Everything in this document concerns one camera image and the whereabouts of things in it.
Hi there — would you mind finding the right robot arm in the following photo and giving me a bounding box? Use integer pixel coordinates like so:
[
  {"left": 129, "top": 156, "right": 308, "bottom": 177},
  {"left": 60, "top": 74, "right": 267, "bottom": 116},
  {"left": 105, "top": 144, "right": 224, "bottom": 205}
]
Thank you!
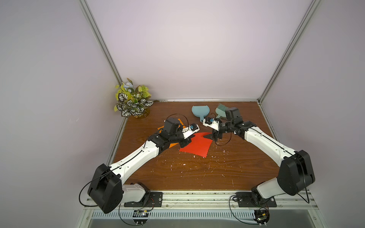
[{"left": 202, "top": 107, "right": 315, "bottom": 206}]

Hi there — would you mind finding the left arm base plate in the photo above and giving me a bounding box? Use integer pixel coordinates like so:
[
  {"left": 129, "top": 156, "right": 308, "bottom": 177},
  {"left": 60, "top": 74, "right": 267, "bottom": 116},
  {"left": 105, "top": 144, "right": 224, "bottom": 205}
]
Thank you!
[{"left": 123, "top": 192, "right": 163, "bottom": 208}]

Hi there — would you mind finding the potted artificial plant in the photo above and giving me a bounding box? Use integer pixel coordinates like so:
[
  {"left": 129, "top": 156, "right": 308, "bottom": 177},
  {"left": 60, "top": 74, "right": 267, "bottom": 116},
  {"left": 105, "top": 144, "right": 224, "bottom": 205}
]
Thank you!
[{"left": 114, "top": 78, "right": 154, "bottom": 119}]

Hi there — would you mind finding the red square paper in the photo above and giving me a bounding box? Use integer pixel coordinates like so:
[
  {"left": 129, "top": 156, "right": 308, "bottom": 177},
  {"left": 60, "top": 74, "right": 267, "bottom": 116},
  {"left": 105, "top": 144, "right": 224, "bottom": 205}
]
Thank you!
[{"left": 179, "top": 133, "right": 212, "bottom": 158}]

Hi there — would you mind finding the left black cable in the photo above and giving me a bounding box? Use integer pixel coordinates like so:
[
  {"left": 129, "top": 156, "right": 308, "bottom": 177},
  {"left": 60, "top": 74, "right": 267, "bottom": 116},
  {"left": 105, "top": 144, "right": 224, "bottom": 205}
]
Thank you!
[{"left": 117, "top": 198, "right": 155, "bottom": 228}]

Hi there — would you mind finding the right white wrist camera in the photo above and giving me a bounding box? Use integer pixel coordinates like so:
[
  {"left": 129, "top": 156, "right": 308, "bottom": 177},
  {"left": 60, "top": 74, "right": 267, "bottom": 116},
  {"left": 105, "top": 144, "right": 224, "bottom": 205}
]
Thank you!
[{"left": 203, "top": 118, "right": 221, "bottom": 131}]

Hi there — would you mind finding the black cable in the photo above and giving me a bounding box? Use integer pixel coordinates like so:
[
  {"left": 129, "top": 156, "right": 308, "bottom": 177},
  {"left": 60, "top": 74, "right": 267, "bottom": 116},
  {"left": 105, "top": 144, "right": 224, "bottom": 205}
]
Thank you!
[
  {"left": 227, "top": 195, "right": 257, "bottom": 226},
  {"left": 117, "top": 198, "right": 155, "bottom": 228}
]

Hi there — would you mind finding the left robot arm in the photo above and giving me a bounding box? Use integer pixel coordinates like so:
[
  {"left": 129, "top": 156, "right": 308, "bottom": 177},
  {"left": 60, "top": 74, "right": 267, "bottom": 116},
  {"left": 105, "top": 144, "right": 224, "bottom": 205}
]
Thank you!
[{"left": 87, "top": 118, "right": 200, "bottom": 214}]

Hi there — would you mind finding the left connector board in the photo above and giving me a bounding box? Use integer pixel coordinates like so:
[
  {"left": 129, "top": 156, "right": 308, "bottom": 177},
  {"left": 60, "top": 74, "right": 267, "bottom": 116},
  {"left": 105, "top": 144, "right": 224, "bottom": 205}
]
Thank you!
[{"left": 132, "top": 210, "right": 150, "bottom": 226}]

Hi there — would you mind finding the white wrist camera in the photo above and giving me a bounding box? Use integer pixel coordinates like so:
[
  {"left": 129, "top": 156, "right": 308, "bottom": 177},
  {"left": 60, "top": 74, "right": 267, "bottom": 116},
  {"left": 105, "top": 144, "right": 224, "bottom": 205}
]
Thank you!
[
  {"left": 203, "top": 118, "right": 221, "bottom": 131},
  {"left": 182, "top": 123, "right": 200, "bottom": 139}
]

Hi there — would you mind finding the orange square paper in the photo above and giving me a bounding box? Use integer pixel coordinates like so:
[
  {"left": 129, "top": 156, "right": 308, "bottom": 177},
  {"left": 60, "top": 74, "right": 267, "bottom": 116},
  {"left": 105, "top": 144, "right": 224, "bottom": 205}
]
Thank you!
[{"left": 158, "top": 117, "right": 184, "bottom": 150}]

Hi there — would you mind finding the light blue dustpan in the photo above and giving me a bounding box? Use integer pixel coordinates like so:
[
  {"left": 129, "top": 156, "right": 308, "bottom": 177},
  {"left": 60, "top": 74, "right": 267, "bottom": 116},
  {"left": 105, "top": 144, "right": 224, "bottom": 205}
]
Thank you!
[{"left": 192, "top": 105, "right": 210, "bottom": 122}]

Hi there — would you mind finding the right black cable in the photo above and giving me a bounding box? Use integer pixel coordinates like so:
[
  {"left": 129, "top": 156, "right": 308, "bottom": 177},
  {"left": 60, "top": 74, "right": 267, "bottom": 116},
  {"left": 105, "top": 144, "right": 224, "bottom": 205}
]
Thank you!
[{"left": 227, "top": 195, "right": 257, "bottom": 226}]

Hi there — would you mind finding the right connector board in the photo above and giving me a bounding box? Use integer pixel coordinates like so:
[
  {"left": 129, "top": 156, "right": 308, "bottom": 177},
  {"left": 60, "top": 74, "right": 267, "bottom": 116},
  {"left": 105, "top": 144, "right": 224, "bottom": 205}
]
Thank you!
[{"left": 254, "top": 208, "right": 270, "bottom": 226}]

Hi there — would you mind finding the green hand brush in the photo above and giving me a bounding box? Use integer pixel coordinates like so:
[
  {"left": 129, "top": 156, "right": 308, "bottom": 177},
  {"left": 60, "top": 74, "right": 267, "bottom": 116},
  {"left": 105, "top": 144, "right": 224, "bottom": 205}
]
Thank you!
[{"left": 215, "top": 104, "right": 228, "bottom": 119}]

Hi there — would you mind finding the connector board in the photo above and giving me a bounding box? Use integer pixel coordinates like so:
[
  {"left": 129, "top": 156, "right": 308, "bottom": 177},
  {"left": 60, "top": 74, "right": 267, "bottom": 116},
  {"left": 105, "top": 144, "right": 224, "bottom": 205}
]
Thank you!
[
  {"left": 254, "top": 208, "right": 270, "bottom": 226},
  {"left": 132, "top": 210, "right": 150, "bottom": 226}
]

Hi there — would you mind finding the aluminium front rail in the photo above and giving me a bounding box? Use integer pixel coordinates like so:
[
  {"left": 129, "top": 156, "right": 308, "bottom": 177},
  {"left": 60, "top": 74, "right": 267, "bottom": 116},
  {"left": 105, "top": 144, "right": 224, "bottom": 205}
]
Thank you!
[{"left": 83, "top": 190, "right": 319, "bottom": 211}]

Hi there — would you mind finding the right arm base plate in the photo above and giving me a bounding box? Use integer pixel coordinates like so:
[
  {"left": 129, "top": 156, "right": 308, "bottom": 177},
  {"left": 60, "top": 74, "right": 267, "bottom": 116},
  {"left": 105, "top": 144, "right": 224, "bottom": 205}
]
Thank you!
[{"left": 232, "top": 192, "right": 277, "bottom": 208}]

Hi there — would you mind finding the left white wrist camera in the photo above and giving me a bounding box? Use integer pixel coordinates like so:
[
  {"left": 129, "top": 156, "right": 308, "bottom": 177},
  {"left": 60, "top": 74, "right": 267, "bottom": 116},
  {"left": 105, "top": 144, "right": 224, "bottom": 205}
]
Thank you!
[{"left": 182, "top": 123, "right": 200, "bottom": 139}]

